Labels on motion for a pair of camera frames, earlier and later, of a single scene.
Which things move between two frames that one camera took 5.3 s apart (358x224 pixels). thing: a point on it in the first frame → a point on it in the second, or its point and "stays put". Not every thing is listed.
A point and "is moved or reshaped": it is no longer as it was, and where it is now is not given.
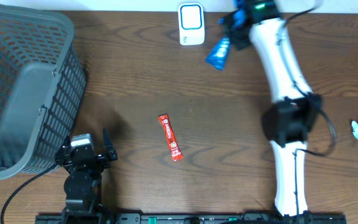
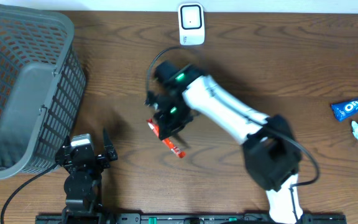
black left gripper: x=103 y=162 stays put
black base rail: x=130 y=218 stays put
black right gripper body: x=238 y=36 → x=174 y=116
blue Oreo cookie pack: x=216 y=57 → x=351 y=107
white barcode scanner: x=191 y=17 stays put
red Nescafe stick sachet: x=171 y=139 is moved or reshaped
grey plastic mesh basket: x=32 y=84 stays put
